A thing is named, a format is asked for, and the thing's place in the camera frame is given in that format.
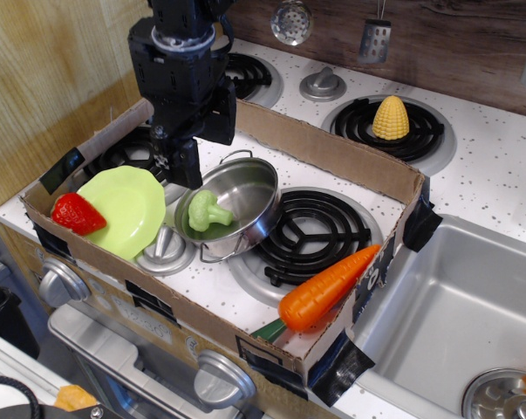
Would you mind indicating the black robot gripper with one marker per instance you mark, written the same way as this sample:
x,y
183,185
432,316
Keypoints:
x,y
191,97

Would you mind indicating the small steel pan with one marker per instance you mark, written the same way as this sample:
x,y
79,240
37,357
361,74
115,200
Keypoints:
x,y
246,186

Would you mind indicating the light green toy broccoli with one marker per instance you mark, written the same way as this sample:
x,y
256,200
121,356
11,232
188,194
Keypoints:
x,y
204,210

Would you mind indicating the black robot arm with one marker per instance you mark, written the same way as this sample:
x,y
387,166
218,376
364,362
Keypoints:
x,y
189,25

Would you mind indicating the front left black burner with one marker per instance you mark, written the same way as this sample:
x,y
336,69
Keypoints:
x,y
123,153

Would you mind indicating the brown cardboard fence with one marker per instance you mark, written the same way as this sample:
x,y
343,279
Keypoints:
x,y
206,300

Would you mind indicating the light green plastic plate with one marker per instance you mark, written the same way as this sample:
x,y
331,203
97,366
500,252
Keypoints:
x,y
129,229

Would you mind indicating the grey front stovetop knob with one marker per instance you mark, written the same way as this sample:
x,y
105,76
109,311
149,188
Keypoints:
x,y
167,255

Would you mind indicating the grey stovetop knob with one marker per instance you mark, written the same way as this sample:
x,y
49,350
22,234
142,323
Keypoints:
x,y
167,255
323,86

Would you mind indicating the grey back stovetop knob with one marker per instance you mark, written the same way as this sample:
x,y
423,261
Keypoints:
x,y
323,86

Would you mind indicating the red toy strawberry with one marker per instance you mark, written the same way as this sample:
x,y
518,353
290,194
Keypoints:
x,y
74,212

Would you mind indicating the front right black burner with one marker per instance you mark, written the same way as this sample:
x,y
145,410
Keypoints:
x,y
317,229

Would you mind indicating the hanging metal strainer spoon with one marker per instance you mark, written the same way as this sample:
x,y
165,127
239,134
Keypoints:
x,y
292,22

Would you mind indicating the yellow toy corn cob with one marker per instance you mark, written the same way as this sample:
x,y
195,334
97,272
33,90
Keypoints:
x,y
391,120

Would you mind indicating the orange toy carrot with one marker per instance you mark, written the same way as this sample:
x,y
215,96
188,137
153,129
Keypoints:
x,y
307,304

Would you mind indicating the grey left oven knob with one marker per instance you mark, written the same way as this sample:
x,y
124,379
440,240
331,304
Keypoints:
x,y
60,284

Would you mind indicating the grey oven knob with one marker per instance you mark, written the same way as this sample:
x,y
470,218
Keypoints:
x,y
60,284
219,383

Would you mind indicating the hanging metal slotted spatula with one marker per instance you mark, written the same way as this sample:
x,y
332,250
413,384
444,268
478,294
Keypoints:
x,y
374,42

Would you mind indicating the back right black burner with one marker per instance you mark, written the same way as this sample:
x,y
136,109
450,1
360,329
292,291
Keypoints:
x,y
429,146

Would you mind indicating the grey right oven knob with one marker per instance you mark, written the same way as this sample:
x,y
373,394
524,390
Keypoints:
x,y
219,383

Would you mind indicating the orange cloth scrap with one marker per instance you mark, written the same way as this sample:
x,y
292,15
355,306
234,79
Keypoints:
x,y
73,397

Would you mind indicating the silver toy sink basin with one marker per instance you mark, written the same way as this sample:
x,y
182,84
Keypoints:
x,y
449,312

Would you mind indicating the silver sink drain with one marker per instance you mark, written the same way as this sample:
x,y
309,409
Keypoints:
x,y
497,393

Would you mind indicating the silver oven door handle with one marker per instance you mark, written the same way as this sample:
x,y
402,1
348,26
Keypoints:
x,y
136,378

